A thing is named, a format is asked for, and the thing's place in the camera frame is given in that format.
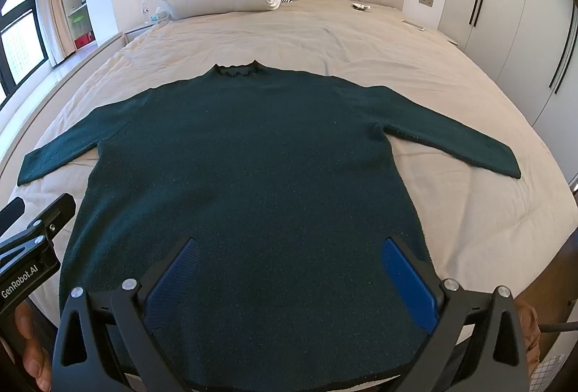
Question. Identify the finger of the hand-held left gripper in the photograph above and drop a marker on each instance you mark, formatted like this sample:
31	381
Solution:
11	211
49	211

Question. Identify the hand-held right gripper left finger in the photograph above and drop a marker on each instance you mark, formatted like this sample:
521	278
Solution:
174	283

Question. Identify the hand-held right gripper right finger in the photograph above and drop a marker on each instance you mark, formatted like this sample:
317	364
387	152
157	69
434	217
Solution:
408	283

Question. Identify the dark green sweater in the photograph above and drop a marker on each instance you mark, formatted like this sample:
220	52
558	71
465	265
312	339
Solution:
253	157

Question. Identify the person's left hand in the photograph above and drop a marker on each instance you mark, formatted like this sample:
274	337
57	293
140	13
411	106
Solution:
34	356

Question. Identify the white checkered cloth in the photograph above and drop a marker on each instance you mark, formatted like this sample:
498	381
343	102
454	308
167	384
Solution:
548	369

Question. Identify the red box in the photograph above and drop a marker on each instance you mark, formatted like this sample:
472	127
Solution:
83	41

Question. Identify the black framed window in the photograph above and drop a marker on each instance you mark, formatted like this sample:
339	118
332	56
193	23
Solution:
18	35

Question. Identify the green item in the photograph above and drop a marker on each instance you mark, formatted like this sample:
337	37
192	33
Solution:
79	18

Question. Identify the beige curtain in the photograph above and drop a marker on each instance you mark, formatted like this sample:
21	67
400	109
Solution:
49	4

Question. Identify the clear plastic bottle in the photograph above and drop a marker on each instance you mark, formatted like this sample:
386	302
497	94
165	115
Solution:
145	10

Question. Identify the white remote control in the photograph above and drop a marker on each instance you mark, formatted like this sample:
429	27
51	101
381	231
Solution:
413	25

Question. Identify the bed with beige sheet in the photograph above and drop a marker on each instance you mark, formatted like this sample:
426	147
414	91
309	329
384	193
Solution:
316	40

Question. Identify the small white black item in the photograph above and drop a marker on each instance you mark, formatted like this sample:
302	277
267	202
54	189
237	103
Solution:
361	6

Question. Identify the white wardrobe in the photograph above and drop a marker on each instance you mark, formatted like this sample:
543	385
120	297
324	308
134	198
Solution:
505	13

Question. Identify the wall socket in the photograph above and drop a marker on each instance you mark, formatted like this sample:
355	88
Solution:
426	1

